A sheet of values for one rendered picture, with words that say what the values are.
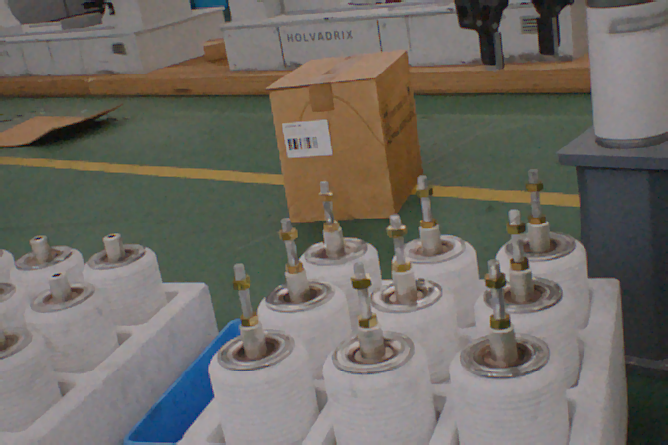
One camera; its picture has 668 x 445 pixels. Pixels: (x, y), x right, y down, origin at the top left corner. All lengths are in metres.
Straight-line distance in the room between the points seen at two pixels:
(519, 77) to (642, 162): 1.72
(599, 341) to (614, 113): 0.32
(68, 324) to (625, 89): 0.71
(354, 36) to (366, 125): 1.38
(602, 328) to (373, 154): 0.97
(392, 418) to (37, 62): 3.95
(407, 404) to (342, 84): 1.12
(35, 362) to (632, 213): 0.72
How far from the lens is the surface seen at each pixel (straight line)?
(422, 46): 3.05
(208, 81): 3.63
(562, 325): 0.87
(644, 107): 1.14
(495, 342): 0.78
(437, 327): 0.90
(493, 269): 0.75
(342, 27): 3.23
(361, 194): 1.89
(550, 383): 0.77
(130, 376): 1.10
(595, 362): 0.92
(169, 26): 4.14
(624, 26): 1.12
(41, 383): 1.02
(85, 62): 4.31
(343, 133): 1.86
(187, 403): 1.15
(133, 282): 1.17
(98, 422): 1.06
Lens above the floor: 0.64
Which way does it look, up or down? 19 degrees down
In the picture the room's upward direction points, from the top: 10 degrees counter-clockwise
